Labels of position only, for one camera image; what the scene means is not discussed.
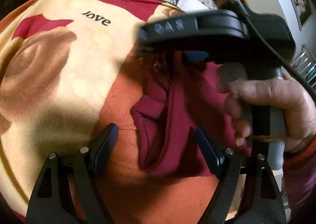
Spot person's right hand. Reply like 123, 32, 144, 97
218, 73, 315, 154

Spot maroon right sleeve forearm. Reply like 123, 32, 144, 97
283, 139, 315, 218

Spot rose pattern fleece blanket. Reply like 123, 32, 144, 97
1, 0, 217, 223

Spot maroon sweatshirt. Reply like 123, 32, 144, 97
131, 52, 251, 177

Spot white pillow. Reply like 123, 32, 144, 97
176, 0, 209, 13

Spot framed wall photo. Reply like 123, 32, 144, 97
290, 0, 312, 30

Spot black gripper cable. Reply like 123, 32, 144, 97
230, 0, 316, 102

